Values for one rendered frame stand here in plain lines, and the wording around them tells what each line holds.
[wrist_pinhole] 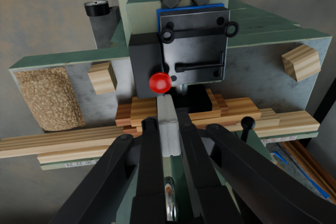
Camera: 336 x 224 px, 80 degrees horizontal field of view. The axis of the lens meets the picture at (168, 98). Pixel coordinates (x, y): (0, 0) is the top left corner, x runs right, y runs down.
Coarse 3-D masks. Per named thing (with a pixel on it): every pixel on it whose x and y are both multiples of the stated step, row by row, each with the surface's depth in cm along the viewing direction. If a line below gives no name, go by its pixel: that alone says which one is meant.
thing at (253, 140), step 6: (234, 132) 35; (240, 132) 35; (252, 132) 34; (252, 138) 33; (258, 138) 33; (252, 144) 32; (258, 144) 32; (258, 150) 31; (264, 150) 31; (264, 156) 30; (270, 156) 30; (222, 180) 33; (228, 186) 32; (234, 198) 34
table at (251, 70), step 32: (128, 32) 37; (288, 32) 41; (320, 32) 40; (32, 64) 36; (64, 64) 36; (128, 64) 37; (256, 64) 40; (320, 64) 41; (96, 96) 40; (128, 96) 41; (224, 96) 43; (256, 96) 44; (288, 96) 45
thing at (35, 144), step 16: (272, 112) 45; (96, 128) 44; (112, 128) 44; (240, 128) 43; (0, 144) 42; (16, 144) 42; (32, 144) 41; (48, 144) 41; (64, 144) 41; (80, 144) 42; (96, 144) 42
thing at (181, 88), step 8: (176, 88) 34; (184, 88) 34; (192, 88) 36; (200, 88) 36; (176, 96) 35; (184, 96) 34; (192, 96) 34; (200, 96) 34; (208, 96) 34; (176, 104) 33; (184, 104) 33; (192, 104) 32; (200, 104) 32; (208, 104) 32; (176, 112) 32; (192, 112) 33
